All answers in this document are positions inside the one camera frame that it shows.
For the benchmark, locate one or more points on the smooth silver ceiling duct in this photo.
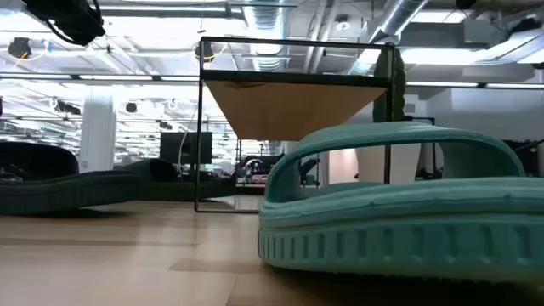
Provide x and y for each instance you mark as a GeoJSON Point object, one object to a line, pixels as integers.
{"type": "Point", "coordinates": [399, 17]}

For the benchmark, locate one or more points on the corrugated silver ceiling duct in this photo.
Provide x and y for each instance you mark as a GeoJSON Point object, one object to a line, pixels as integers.
{"type": "Point", "coordinates": [265, 25]}

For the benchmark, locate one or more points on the black slide sandal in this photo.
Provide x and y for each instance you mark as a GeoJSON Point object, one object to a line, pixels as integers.
{"type": "Point", "coordinates": [191, 191]}
{"type": "Point", "coordinates": [64, 195]}

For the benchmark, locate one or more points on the white pillar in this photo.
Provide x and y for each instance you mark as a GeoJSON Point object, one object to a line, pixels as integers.
{"type": "Point", "coordinates": [98, 136]}

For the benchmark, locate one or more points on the black background robot arm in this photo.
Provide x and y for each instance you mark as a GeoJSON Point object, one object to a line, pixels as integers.
{"type": "Point", "coordinates": [308, 170]}

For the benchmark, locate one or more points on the black background cabinet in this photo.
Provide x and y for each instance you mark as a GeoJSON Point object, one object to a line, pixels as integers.
{"type": "Point", "coordinates": [527, 157]}

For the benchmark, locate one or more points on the green cactus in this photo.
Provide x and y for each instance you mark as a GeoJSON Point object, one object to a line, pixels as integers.
{"type": "Point", "coordinates": [400, 98]}

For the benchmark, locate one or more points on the black background monitor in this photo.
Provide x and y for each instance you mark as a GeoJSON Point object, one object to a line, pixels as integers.
{"type": "Point", "coordinates": [187, 149]}

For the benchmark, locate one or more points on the white ceiling dome sensor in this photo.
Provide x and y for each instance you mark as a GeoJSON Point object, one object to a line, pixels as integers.
{"type": "Point", "coordinates": [342, 23]}

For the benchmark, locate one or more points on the green slide sandal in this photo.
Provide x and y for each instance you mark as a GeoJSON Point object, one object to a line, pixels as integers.
{"type": "Point", "coordinates": [382, 238]}

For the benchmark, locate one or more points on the wooden shelf with black frame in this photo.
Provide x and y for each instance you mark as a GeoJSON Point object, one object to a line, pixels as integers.
{"type": "Point", "coordinates": [293, 110]}

